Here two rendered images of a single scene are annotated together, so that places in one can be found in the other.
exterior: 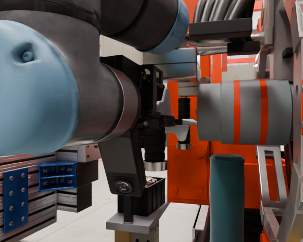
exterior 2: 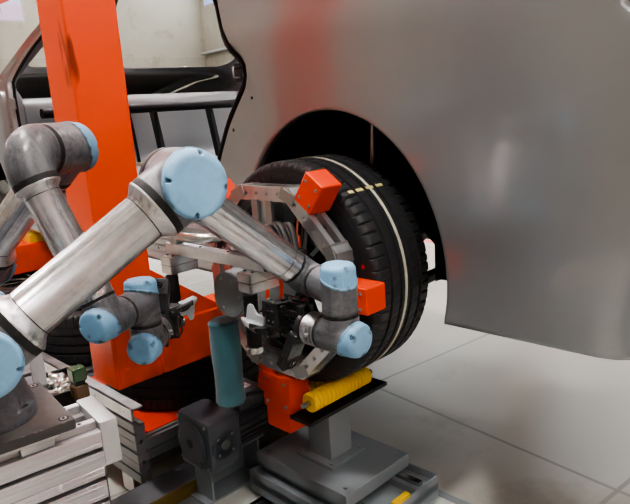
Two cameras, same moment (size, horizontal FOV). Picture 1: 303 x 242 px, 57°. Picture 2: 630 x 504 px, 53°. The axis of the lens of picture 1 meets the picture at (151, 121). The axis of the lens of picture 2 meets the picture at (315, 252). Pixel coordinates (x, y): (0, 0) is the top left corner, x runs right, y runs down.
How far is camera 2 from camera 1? 1.32 m
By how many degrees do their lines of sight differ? 60
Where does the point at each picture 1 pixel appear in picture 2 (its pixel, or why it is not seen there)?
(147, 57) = (253, 279)
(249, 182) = (195, 333)
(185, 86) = (177, 264)
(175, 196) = (128, 379)
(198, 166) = not seen: hidden behind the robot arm
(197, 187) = not seen: hidden behind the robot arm
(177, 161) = (124, 338)
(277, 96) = not seen: hidden behind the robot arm
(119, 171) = (293, 356)
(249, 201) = (197, 352)
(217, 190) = (227, 351)
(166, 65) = (263, 282)
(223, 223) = (235, 376)
